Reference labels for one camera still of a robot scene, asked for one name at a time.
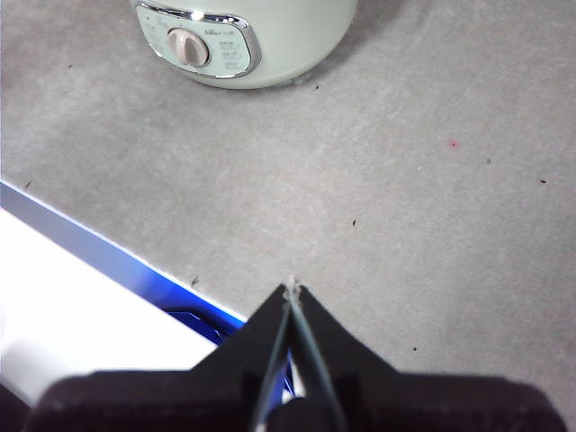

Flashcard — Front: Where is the green electric cooking pot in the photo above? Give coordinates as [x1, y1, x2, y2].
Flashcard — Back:
[130, 0, 359, 91]

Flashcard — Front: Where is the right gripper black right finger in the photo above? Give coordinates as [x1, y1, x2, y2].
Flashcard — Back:
[292, 283, 571, 432]

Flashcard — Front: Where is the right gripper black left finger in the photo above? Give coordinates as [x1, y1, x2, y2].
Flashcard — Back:
[21, 283, 294, 432]

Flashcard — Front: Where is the blue table edge strip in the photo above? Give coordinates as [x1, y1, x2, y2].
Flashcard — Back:
[0, 179, 296, 401]

